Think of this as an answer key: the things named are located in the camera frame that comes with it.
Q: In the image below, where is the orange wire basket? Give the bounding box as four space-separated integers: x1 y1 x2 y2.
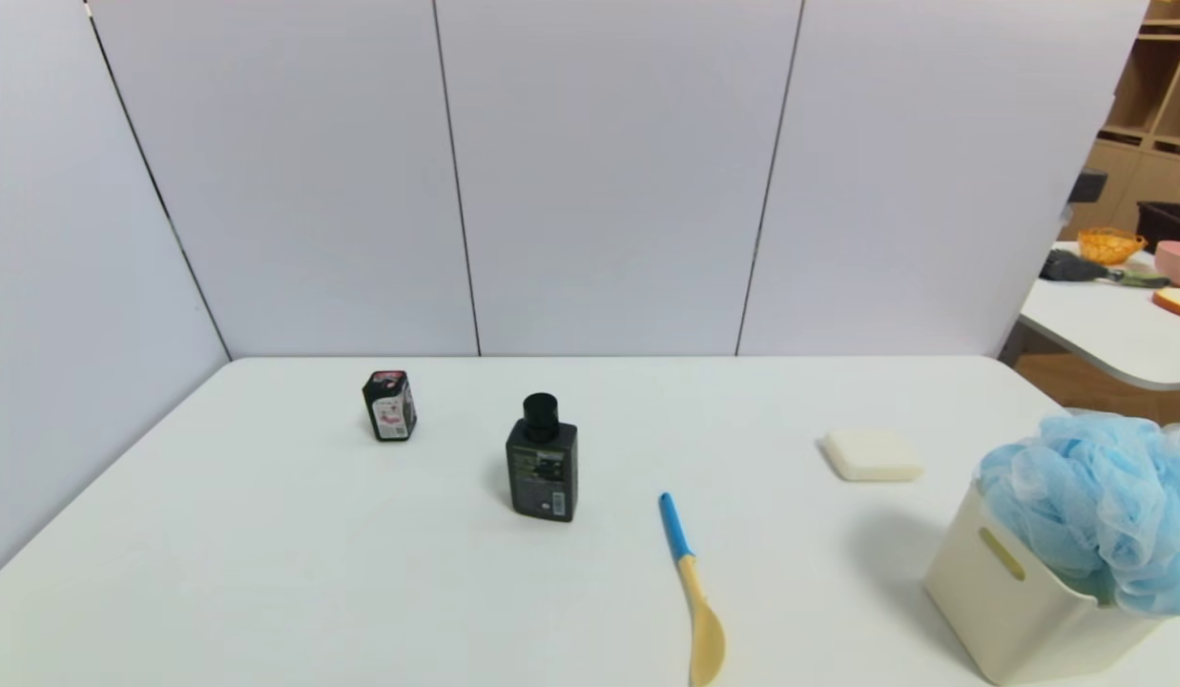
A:
1076 226 1148 265

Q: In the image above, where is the black bottle with black cap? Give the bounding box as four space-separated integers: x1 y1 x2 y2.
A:
506 392 579 523

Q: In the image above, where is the blue-handled wooden spoon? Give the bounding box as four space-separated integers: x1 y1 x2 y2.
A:
658 491 727 687

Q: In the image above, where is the white soap bar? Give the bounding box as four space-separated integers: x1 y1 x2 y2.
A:
822 428 924 482

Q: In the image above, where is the wooden shelf unit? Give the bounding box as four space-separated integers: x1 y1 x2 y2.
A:
1060 0 1180 251

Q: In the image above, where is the light blue bath loofah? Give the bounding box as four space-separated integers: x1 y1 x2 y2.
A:
976 412 1180 619

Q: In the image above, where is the white side table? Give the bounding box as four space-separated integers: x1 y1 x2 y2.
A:
1017 240 1180 392

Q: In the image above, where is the small black red-labelled jar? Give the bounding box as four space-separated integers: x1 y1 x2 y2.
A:
362 370 418 442

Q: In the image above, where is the cream plastic storage bin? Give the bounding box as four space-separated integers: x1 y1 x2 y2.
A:
923 482 1172 686

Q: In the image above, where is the black crate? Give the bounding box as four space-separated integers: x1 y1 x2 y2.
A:
1136 200 1180 254

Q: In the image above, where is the black brush with green handle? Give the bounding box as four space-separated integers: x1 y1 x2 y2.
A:
1040 249 1170 288

